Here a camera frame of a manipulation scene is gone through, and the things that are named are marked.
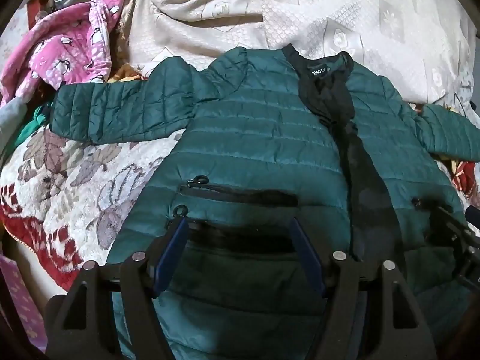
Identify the red white floral fleece blanket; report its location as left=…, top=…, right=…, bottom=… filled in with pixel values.
left=0, top=120, right=188, bottom=289

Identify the grey cloth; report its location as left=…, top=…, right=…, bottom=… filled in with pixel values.
left=0, top=95, right=42, bottom=158

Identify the dark green puffer jacket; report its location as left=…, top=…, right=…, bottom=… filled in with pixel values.
left=50, top=43, right=480, bottom=360

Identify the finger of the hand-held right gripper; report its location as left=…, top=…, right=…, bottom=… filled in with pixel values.
left=427, top=204, right=480, bottom=248

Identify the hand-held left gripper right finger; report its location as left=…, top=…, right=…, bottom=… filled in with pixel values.
left=288, top=217, right=438, bottom=360

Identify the pink patterned bag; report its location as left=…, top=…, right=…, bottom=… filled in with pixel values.
left=0, top=255, right=49, bottom=349

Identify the orange yellow patterned cloth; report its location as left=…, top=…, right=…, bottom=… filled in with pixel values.
left=107, top=62, right=151, bottom=83

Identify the pink penguin print cloth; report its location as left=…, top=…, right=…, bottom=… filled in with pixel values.
left=0, top=0, right=137, bottom=106

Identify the red yellow floral cloth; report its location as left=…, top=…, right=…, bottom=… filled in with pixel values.
left=439, top=154, right=480, bottom=199

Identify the cream patterned bedspread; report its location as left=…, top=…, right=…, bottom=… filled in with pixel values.
left=124, top=0, right=477, bottom=106

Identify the bright green cloth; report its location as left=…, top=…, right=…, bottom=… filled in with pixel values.
left=15, top=105, right=57, bottom=143

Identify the white mattress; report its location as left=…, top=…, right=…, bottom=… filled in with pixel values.
left=7, top=238, right=70, bottom=301

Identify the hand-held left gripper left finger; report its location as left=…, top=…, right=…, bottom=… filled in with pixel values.
left=49, top=217, right=189, bottom=360

